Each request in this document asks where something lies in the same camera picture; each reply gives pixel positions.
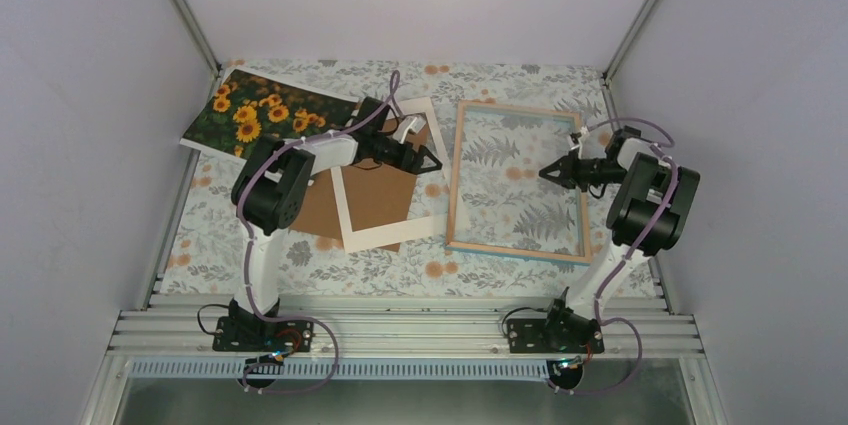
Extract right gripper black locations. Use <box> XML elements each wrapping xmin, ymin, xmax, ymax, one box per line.
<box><xmin>540</xmin><ymin>151</ymin><xmax>628</xmax><ymax>193</ymax></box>

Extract wooden picture frame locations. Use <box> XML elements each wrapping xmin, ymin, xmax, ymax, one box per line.
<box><xmin>446</xmin><ymin>101</ymin><xmax>593</xmax><ymax>265</ymax></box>

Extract brown backing board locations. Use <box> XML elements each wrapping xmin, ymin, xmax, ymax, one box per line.
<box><xmin>288</xmin><ymin>118</ymin><xmax>432</xmax><ymax>253</ymax></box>

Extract white mat board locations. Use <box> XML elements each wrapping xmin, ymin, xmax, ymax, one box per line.
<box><xmin>330</xmin><ymin>97</ymin><xmax>451</xmax><ymax>254</ymax></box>

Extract sunflower photo print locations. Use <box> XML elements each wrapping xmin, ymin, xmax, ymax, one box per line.
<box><xmin>180</xmin><ymin>68</ymin><xmax>358</xmax><ymax>159</ymax></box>

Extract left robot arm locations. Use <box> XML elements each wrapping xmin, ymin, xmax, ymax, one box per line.
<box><xmin>228</xmin><ymin>97</ymin><xmax>443</xmax><ymax>350</ymax></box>

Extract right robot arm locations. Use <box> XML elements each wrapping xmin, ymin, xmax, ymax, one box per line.
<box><xmin>539</xmin><ymin>126</ymin><xmax>701</xmax><ymax>352</ymax></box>

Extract floral table mat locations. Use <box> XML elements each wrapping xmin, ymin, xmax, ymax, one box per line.
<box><xmin>160</xmin><ymin>59</ymin><xmax>607</xmax><ymax>297</ymax></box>

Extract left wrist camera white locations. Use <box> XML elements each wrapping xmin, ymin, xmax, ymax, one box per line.
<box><xmin>392</xmin><ymin>114</ymin><xmax>427</xmax><ymax>143</ymax></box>

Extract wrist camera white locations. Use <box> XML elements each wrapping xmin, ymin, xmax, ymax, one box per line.
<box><xmin>392</xmin><ymin>114</ymin><xmax>427</xmax><ymax>143</ymax></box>
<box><xmin>569</xmin><ymin>127</ymin><xmax>591</xmax><ymax>151</ymax></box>

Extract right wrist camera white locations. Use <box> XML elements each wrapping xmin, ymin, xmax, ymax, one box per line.
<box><xmin>569</xmin><ymin>127</ymin><xmax>591</xmax><ymax>151</ymax></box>

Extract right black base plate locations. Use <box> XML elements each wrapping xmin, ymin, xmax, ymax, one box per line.
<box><xmin>502</xmin><ymin>317</ymin><xmax>606</xmax><ymax>354</ymax></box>

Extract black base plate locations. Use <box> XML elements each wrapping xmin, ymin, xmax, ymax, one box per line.
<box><xmin>502</xmin><ymin>317</ymin><xmax>606</xmax><ymax>354</ymax></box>
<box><xmin>212</xmin><ymin>316</ymin><xmax>314</xmax><ymax>354</ymax></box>

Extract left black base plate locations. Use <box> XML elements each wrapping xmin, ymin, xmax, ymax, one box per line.
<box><xmin>212</xmin><ymin>316</ymin><xmax>314</xmax><ymax>354</ymax></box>

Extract aluminium mounting rail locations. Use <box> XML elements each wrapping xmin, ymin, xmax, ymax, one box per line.
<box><xmin>107</xmin><ymin>294</ymin><xmax>704</xmax><ymax>359</ymax></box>

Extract slotted cable duct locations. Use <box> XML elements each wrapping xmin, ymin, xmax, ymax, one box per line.
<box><xmin>126</xmin><ymin>357</ymin><xmax>549</xmax><ymax>382</ymax></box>

